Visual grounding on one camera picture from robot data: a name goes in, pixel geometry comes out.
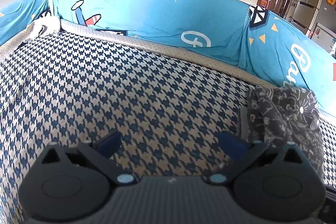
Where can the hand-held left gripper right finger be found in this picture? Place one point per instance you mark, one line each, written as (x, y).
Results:
(231, 145)

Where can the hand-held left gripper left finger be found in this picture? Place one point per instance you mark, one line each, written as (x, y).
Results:
(110, 144)

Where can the grey patterned fleece jacket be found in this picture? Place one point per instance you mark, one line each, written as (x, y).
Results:
(283, 113)

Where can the houndstooth sofa seat cover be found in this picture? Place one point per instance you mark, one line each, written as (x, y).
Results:
(118, 87)

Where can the blue printed sofa cover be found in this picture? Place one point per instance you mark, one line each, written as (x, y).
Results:
(147, 11)

